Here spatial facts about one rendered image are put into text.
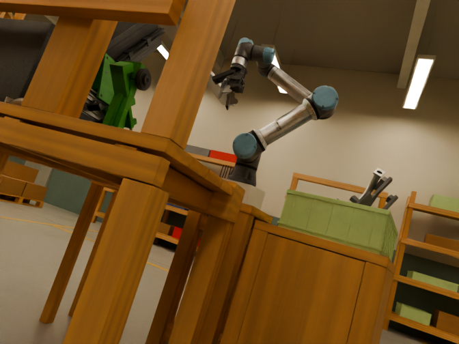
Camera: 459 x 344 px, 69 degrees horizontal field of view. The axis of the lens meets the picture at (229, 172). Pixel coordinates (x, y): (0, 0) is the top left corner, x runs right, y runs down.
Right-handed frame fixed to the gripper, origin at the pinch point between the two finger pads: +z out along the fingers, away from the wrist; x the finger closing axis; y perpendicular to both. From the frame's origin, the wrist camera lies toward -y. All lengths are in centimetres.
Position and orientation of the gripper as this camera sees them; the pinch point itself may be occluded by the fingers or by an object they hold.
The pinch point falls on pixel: (222, 104)
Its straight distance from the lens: 169.2
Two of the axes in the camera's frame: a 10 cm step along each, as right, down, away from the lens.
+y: 9.1, 2.2, -3.5
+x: 2.9, 2.6, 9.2
